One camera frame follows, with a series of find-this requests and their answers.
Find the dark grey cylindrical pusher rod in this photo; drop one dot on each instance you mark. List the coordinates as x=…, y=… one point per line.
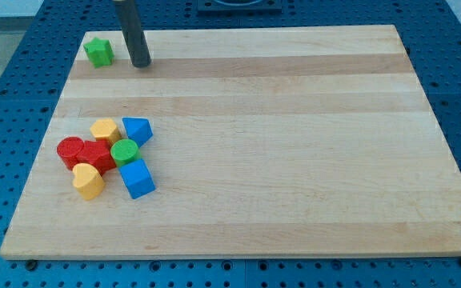
x=134, y=37

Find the green star block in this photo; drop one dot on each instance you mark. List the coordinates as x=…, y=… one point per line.
x=99, y=52

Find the blue triangle block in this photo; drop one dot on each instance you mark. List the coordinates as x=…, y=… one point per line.
x=138, y=130

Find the red star block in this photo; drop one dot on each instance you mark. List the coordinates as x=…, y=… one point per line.
x=97, y=153

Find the yellow hexagon block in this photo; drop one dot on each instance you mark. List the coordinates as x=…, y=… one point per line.
x=105, y=129

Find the green cylinder block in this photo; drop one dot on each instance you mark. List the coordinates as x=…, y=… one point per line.
x=125, y=151

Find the red cylinder block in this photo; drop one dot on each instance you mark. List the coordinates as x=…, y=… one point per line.
x=68, y=150

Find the blue cube block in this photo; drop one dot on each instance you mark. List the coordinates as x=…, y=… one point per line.
x=137, y=178

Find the yellow heart block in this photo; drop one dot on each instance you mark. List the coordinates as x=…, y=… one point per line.
x=87, y=181

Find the light wooden board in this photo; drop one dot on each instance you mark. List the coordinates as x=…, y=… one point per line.
x=305, y=142

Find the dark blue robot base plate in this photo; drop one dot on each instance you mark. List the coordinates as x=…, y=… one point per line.
x=214, y=6

